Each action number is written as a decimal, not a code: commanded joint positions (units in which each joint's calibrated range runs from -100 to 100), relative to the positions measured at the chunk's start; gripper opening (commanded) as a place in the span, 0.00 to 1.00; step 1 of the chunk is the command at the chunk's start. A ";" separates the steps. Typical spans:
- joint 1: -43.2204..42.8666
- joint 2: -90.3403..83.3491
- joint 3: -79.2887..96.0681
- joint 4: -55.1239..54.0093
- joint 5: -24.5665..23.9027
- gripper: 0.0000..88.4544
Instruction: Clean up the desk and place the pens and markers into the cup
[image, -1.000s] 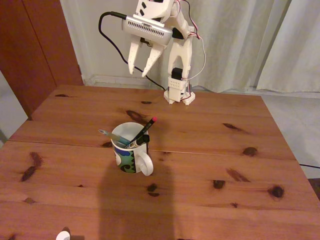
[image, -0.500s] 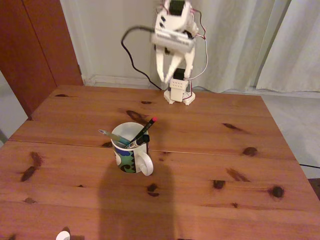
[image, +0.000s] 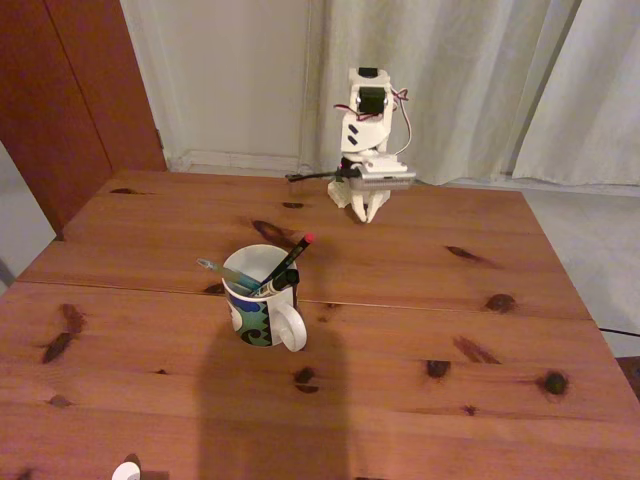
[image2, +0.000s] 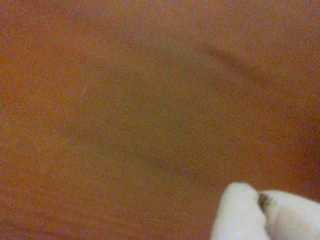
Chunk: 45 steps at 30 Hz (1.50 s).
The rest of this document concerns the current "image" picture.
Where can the white marker black cap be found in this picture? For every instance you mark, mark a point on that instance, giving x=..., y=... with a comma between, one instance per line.
x=277, y=285

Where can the brown wooden door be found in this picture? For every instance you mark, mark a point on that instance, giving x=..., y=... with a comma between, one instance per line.
x=60, y=100

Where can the white round object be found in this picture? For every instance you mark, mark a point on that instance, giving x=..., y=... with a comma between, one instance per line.
x=125, y=472

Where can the black pen red ends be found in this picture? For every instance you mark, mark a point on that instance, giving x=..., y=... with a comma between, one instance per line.
x=292, y=257

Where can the green mechanical pencil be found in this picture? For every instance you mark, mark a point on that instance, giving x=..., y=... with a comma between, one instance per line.
x=225, y=272

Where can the silver camera box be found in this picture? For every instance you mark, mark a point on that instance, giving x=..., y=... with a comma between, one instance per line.
x=387, y=177

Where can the white mug green blue pattern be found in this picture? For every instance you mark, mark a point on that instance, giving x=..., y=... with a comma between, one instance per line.
x=255, y=320

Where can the white curtain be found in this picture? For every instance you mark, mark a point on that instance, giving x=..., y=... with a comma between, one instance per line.
x=475, y=60
x=600, y=100

